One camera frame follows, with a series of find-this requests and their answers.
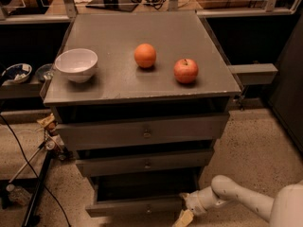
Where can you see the grey drawer cabinet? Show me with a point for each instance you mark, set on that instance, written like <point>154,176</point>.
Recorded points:
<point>121,89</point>

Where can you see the grey bottom drawer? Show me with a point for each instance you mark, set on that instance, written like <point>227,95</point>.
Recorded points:
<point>142,193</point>

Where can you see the black monitor base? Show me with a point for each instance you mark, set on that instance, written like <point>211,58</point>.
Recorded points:
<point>115,5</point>

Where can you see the white ceramic bowl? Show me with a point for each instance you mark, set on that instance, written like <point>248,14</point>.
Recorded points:
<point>77,65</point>

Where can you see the small dark bowl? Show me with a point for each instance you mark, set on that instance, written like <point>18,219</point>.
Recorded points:
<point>45,72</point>

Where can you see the clear plastic bottle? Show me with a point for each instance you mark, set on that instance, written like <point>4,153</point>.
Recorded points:
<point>18,194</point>

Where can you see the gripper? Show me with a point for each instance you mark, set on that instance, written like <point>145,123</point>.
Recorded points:
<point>193,201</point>

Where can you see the grey top drawer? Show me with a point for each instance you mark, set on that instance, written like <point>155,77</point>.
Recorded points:
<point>143,131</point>

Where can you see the blue patterned bowl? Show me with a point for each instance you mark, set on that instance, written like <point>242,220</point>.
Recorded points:
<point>18,73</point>

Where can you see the red apple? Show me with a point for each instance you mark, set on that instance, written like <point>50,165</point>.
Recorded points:
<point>185,71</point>

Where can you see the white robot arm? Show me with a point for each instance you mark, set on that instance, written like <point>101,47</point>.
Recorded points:
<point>284,210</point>

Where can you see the crumpled snack wrapper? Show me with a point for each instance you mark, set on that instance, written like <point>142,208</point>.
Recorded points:
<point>48,123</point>

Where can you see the orange fruit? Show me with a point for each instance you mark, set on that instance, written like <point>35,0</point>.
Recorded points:
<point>145,55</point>

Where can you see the grey middle drawer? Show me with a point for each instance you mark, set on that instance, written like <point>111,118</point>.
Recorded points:
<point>144,162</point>

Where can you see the black tripod stand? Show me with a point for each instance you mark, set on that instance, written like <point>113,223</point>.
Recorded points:
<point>30,219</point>

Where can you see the grey side shelf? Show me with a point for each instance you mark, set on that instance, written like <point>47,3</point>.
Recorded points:
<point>254,74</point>

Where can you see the grey drawer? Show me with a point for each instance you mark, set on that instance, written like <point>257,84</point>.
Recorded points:
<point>143,131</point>
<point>144,162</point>
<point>142,193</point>

